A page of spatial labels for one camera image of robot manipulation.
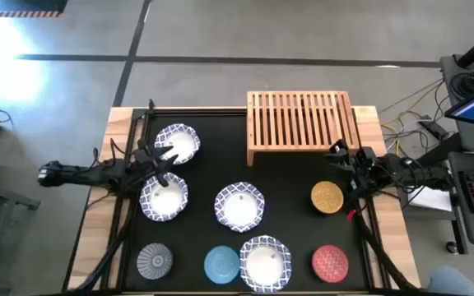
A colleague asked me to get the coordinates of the wooden slatted shelf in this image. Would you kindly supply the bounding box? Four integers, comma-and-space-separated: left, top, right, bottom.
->
245, 90, 361, 168

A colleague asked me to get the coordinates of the black box with striped edge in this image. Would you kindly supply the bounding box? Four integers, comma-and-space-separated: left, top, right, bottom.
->
0, 0, 68, 18

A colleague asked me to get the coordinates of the person's leg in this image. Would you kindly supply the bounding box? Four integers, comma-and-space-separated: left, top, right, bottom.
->
428, 265, 474, 296

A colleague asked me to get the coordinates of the grey patterned ceramic bowl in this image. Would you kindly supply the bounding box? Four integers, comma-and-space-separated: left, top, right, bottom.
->
136, 242, 174, 281

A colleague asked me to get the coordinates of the coiled black cable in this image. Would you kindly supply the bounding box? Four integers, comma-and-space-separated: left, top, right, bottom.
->
449, 70, 474, 99

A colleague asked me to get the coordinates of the blue bowl with yellow inside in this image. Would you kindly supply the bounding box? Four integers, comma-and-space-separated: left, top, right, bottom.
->
309, 180, 345, 215

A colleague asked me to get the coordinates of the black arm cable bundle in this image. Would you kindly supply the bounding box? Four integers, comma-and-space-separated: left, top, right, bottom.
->
354, 192, 413, 294
74, 191, 137, 294

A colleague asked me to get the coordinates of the red wave patterned bowl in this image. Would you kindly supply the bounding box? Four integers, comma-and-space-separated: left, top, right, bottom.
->
310, 244, 350, 284

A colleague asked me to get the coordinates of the white paper sheet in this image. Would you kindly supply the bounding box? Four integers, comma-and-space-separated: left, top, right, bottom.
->
407, 186, 443, 213

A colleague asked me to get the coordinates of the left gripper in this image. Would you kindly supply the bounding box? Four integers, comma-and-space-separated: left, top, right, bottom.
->
132, 139, 179, 188

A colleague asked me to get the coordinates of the yellow floor cable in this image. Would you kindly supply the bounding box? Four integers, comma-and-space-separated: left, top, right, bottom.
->
379, 77, 444, 153

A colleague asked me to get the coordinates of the blue white patterned paper bowl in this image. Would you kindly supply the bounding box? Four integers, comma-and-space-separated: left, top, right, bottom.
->
138, 171, 190, 223
239, 234, 293, 294
213, 181, 266, 234
153, 122, 202, 166

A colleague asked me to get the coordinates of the orange bowl with blue inside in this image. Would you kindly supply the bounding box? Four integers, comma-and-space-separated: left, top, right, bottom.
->
202, 245, 241, 285

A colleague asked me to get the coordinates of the black power strip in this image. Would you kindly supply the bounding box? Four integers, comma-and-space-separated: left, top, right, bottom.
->
416, 118, 448, 141

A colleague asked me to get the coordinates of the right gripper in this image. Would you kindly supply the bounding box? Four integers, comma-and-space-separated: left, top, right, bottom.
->
325, 138, 377, 178

